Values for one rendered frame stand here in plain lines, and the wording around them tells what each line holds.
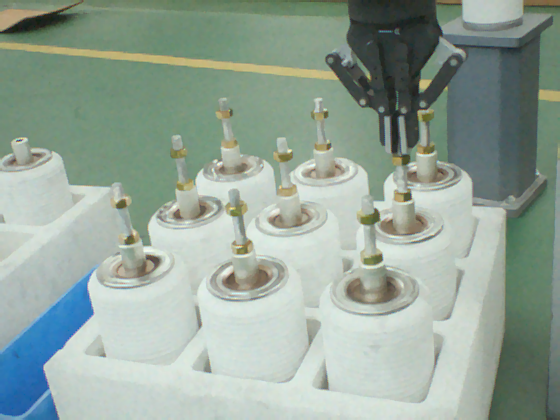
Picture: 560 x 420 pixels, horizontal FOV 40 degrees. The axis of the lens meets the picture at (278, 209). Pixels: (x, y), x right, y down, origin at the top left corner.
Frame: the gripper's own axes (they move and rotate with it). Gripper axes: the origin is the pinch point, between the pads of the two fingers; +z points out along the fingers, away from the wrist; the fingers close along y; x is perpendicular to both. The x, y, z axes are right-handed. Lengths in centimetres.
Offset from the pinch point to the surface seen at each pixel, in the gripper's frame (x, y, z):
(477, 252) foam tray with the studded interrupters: -8.8, -4.8, 17.1
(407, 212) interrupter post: 0.8, -0.7, 7.9
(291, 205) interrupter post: 2.3, 11.1, 7.8
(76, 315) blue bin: 4, 44, 26
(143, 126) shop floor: -79, 96, 35
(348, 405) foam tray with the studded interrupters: 18.5, -1.1, 17.0
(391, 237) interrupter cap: 2.9, 0.3, 9.6
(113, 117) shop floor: -83, 109, 35
